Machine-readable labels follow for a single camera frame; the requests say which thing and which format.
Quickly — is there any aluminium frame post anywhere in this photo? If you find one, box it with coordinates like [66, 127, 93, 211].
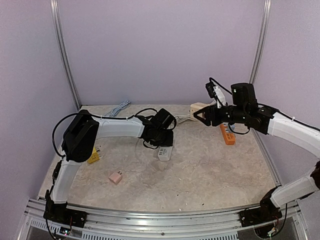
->
[49, 0, 82, 110]
[241, 0, 273, 111]

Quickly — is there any yellow cube socket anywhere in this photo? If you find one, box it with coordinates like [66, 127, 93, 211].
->
[86, 147, 101, 164]

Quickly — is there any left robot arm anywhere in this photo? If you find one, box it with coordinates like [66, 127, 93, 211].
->
[45, 108, 177, 223]

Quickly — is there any right aluminium frame post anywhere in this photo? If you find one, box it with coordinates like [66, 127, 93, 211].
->
[241, 0, 273, 111]

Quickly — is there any left aluminium frame post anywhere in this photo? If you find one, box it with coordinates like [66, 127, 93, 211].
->
[49, 0, 82, 110]

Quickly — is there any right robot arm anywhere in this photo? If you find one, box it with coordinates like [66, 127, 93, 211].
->
[193, 78, 320, 226]

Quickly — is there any beige cube socket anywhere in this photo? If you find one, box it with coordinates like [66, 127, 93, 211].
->
[189, 102, 208, 122]

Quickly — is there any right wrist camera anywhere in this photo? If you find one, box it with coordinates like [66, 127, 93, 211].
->
[205, 82, 227, 109]

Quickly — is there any white power strip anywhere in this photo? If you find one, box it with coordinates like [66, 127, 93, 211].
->
[157, 146, 173, 162]

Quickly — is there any white power strip cable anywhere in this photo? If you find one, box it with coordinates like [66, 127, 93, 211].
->
[173, 113, 192, 125]

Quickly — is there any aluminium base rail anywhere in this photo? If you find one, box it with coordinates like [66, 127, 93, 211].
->
[23, 197, 308, 240]

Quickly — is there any orange power strip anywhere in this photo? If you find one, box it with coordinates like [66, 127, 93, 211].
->
[219, 123, 236, 146]

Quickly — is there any pink usb charger plug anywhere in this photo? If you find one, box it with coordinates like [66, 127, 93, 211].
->
[108, 171, 123, 185]

